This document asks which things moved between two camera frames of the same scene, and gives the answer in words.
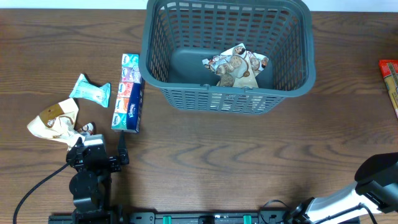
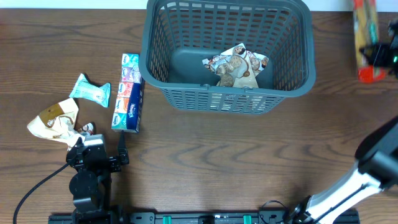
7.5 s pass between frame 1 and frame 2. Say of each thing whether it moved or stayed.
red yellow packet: moved
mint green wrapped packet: stayed
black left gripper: stayed
